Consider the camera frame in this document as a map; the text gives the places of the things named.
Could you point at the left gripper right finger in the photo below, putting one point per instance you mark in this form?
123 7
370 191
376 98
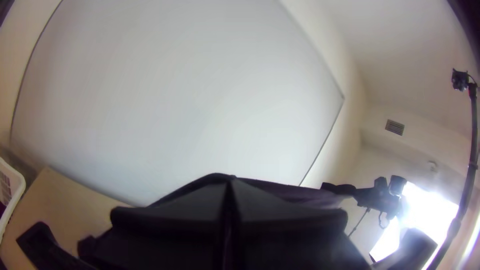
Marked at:
285 236

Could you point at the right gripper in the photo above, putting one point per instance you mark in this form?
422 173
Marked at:
378 200

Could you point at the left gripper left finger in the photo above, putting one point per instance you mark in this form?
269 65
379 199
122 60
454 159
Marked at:
180 232

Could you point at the black t-shirt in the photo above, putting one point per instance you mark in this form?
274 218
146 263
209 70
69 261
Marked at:
300 195

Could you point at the white laundry basket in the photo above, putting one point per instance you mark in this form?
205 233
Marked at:
11 191

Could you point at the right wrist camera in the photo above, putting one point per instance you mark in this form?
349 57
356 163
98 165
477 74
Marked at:
398 184

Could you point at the wall air vent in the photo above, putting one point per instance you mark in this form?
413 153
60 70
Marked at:
395 127

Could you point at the black camera on pole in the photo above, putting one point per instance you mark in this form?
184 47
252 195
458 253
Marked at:
460 79

